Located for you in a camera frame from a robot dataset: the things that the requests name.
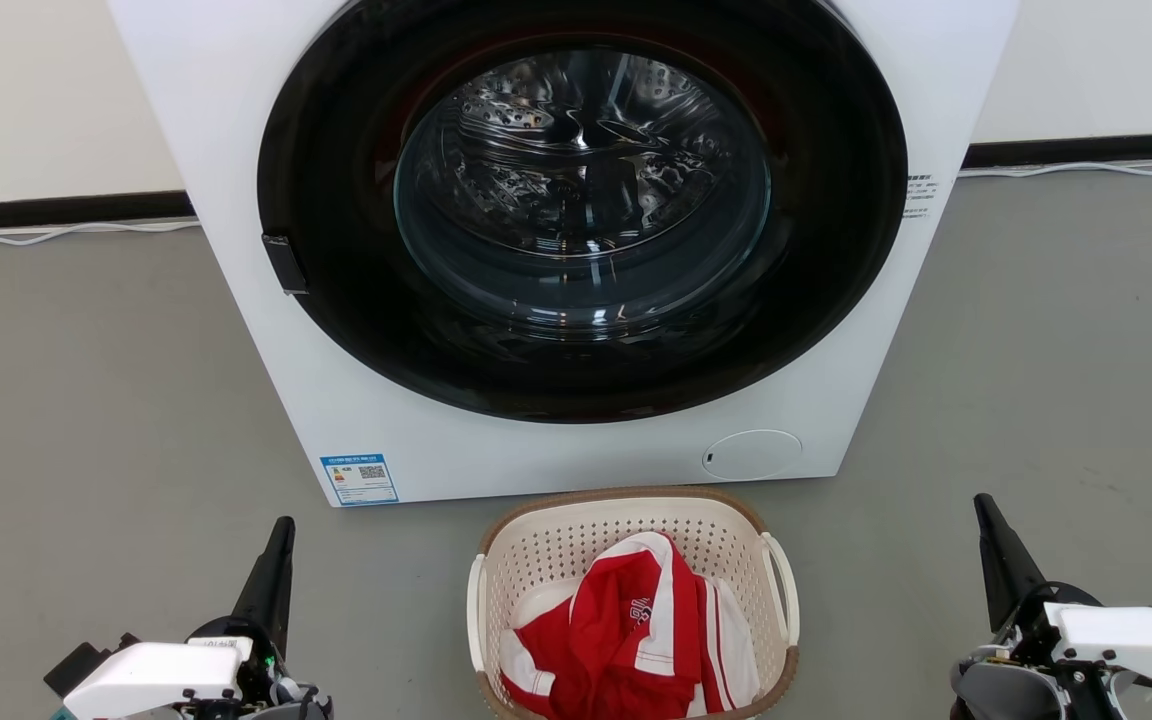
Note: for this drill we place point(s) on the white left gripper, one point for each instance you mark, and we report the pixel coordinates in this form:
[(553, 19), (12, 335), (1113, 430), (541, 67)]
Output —
[(151, 675)]

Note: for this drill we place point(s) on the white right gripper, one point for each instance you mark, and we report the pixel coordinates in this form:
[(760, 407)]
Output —
[(1121, 635)]

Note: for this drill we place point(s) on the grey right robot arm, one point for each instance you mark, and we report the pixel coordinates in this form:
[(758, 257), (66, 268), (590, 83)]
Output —
[(1001, 692)]

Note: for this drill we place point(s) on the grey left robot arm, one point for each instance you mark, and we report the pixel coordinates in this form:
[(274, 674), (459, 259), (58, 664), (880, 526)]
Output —
[(306, 703)]

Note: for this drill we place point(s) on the cream perforated laundry basket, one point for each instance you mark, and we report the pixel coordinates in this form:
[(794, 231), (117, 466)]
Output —
[(556, 545)]

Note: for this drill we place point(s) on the blue energy label sticker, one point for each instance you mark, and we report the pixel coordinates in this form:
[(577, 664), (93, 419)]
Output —
[(359, 479)]

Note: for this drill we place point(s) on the white front-load washing machine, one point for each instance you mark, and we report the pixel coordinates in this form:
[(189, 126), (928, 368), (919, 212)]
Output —
[(266, 400)]

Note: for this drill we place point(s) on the white round filter cover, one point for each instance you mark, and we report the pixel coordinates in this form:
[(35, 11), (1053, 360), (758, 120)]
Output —
[(752, 454)]

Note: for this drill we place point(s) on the red and white garment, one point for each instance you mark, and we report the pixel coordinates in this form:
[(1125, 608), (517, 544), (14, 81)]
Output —
[(626, 640)]

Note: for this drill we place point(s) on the small printed text label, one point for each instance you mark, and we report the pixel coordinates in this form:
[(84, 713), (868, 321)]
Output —
[(919, 195)]

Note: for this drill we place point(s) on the black baseboard strip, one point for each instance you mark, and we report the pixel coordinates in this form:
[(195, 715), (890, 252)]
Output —
[(56, 210), (1086, 149)]

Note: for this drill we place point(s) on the round black washing machine door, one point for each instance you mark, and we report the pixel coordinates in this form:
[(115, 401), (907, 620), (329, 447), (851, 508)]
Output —
[(336, 130)]

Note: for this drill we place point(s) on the steel washing machine drum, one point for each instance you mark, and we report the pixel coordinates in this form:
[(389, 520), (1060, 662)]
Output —
[(576, 170)]

